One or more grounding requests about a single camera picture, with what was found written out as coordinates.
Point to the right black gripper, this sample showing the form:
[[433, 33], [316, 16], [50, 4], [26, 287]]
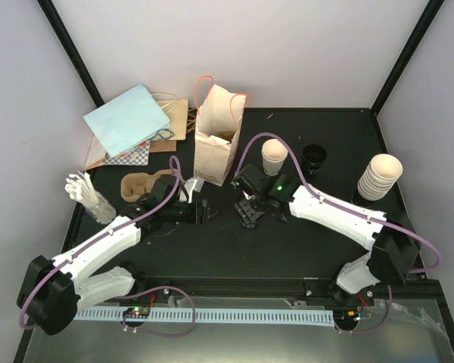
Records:
[[248, 214]]

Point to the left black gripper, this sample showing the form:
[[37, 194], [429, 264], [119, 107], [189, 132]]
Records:
[[201, 217]]

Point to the black paper coffee cup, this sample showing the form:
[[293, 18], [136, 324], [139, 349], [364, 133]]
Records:
[[249, 216]]

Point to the cream bear paper bag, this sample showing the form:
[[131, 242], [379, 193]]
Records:
[[217, 129]]

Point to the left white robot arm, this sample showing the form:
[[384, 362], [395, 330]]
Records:
[[55, 290]]

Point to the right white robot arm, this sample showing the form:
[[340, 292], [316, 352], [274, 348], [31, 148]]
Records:
[[389, 253]]

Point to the checkered paper bag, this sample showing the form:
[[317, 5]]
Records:
[[138, 156]]

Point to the brown kraft paper bag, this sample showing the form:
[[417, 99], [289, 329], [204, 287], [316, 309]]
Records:
[[165, 141]]

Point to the light blue paper bag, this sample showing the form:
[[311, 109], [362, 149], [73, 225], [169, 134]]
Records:
[[127, 120]]

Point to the stack of white cups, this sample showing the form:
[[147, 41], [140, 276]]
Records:
[[379, 177]]

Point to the white plastic cutlery bunch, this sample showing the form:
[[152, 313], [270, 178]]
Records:
[[80, 189]]

